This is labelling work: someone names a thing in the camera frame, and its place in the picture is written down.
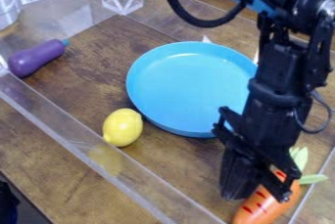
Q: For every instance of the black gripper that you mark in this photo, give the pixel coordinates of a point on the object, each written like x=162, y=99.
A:
x=257, y=137

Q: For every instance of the orange toy carrot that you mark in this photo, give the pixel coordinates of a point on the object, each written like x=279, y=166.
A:
x=261, y=209

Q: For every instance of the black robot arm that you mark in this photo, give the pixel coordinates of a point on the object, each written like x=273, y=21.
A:
x=294, y=65

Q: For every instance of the yellow toy lemon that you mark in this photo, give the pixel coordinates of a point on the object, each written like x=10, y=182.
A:
x=122, y=127

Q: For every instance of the blue round plate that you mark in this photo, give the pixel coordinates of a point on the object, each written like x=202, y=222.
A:
x=181, y=81

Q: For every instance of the clear acrylic barrier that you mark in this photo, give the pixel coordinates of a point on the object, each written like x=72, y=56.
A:
x=157, y=182

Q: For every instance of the purple toy eggplant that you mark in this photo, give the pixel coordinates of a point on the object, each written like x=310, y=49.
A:
x=27, y=61

